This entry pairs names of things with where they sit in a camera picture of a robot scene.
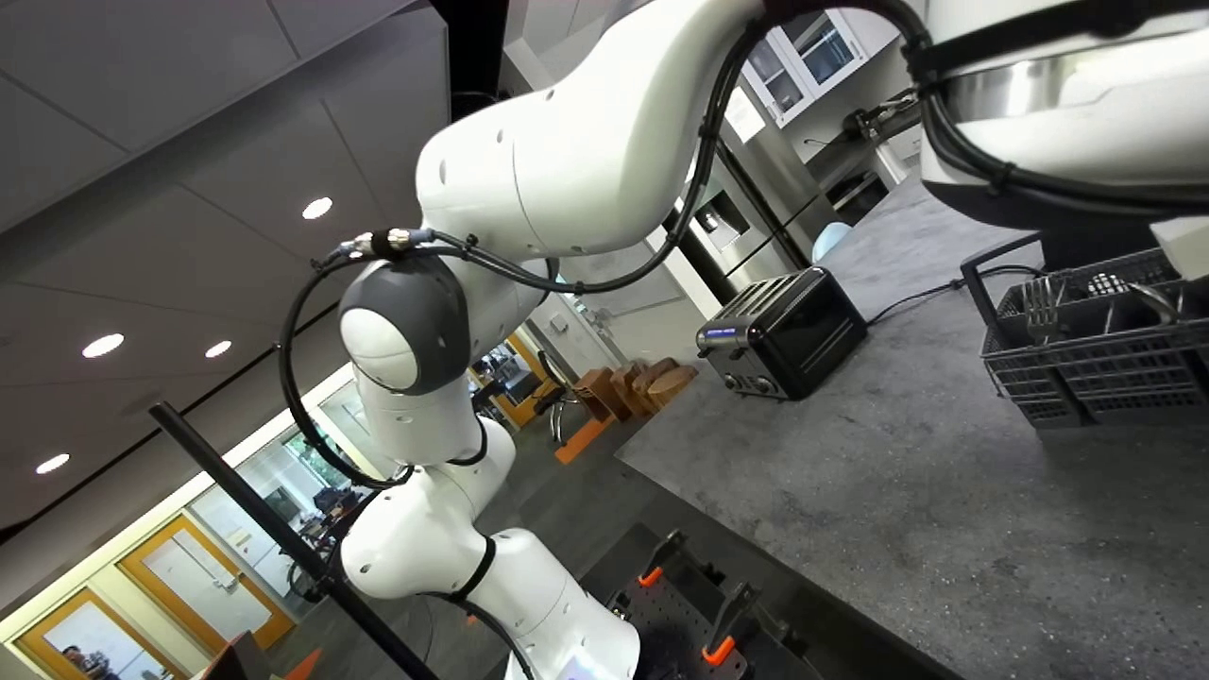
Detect grey plastic cutlery rack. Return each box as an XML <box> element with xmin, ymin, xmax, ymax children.
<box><xmin>958</xmin><ymin>229</ymin><xmax>1209</xmax><ymax>431</ymax></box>

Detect wooden furniture pieces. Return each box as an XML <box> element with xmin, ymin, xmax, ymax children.
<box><xmin>494</xmin><ymin>329</ymin><xmax>704</xmax><ymax>469</ymax></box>

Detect black box appliance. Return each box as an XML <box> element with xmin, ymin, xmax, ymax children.
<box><xmin>691</xmin><ymin>265</ymin><xmax>872</xmax><ymax>406</ymax></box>

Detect stainless steel refrigerator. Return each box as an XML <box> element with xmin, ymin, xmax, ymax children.
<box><xmin>683</xmin><ymin>107</ymin><xmax>892</xmax><ymax>306</ymax></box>

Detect light blue plastic container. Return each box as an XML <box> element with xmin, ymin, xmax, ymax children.
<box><xmin>809</xmin><ymin>219</ymin><xmax>859</xmax><ymax>268</ymax></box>

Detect black metal pole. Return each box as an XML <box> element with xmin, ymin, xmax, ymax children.
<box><xmin>147</xmin><ymin>398</ymin><xmax>441</xmax><ymax>680</ymax></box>

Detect orange-framed glass door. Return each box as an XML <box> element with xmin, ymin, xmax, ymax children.
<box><xmin>11</xmin><ymin>584</ymin><xmax>171</xmax><ymax>680</ymax></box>
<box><xmin>118</xmin><ymin>509</ymin><xmax>301</xmax><ymax>659</ymax></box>

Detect orange-handled black clamp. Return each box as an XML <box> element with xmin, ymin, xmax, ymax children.
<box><xmin>632</xmin><ymin>525</ymin><xmax>691</xmax><ymax>597</ymax></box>
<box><xmin>694</xmin><ymin>577</ymin><xmax>765</xmax><ymax>671</ymax></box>

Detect black toaster power cable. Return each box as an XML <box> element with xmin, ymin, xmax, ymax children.
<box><xmin>860</xmin><ymin>257</ymin><xmax>1014</xmax><ymax>333</ymax></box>

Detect white glass-door wall cabinet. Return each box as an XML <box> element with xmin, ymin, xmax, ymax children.
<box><xmin>742</xmin><ymin>5</ymin><xmax>878</xmax><ymax>131</ymax></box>

